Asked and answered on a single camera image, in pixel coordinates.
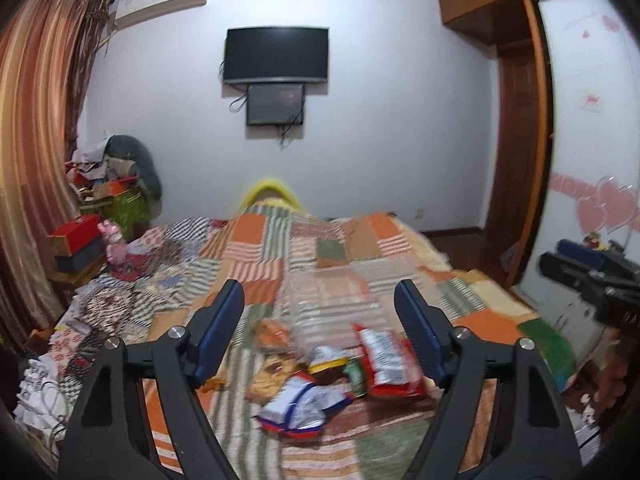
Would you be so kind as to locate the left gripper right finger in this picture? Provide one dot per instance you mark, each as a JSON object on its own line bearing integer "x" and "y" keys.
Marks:
{"x": 529, "y": 435}

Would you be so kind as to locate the red snack bag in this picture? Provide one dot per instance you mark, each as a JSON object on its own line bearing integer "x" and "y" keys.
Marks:
{"x": 390, "y": 366}

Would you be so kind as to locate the yellow fried snack bag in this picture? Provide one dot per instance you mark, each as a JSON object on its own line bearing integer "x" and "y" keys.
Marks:
{"x": 271, "y": 377}

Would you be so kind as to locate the green snack bag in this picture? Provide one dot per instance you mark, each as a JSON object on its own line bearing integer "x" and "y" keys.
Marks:
{"x": 354, "y": 372}

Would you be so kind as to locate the orange snack bag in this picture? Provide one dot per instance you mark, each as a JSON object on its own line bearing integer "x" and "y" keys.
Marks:
{"x": 272, "y": 335}

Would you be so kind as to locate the white blue snack bag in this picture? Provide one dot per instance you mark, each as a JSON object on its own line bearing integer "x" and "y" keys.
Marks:
{"x": 302, "y": 408}

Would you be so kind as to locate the clear plastic storage box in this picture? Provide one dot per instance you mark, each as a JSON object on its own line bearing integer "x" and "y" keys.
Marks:
{"x": 323, "y": 305}

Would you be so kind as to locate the dark blue box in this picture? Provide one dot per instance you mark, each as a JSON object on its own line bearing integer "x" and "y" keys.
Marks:
{"x": 83, "y": 258}

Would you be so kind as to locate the pink plush toy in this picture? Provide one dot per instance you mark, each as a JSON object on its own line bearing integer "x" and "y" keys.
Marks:
{"x": 116, "y": 247}

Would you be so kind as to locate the red box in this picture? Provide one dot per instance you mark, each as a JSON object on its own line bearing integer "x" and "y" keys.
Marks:
{"x": 72, "y": 236}

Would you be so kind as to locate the patchwork striped bed blanket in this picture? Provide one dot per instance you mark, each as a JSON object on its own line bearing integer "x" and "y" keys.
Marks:
{"x": 179, "y": 268}

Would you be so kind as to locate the green storage bag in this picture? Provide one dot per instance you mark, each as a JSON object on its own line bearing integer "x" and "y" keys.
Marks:
{"x": 129, "y": 209}

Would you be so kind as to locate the wooden wardrobe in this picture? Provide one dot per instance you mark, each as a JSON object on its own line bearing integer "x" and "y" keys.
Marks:
{"x": 524, "y": 128}

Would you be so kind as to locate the grey plush pillow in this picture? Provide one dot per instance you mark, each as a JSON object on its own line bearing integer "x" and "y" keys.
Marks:
{"x": 133, "y": 150}

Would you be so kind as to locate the striped orange curtain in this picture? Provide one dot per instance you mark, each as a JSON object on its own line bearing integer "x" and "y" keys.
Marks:
{"x": 47, "y": 55}

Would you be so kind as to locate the small black wall monitor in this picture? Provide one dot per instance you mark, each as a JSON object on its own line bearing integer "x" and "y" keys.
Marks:
{"x": 275, "y": 104}

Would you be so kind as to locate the black wall television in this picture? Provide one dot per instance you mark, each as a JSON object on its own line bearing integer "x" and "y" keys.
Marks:
{"x": 276, "y": 54}

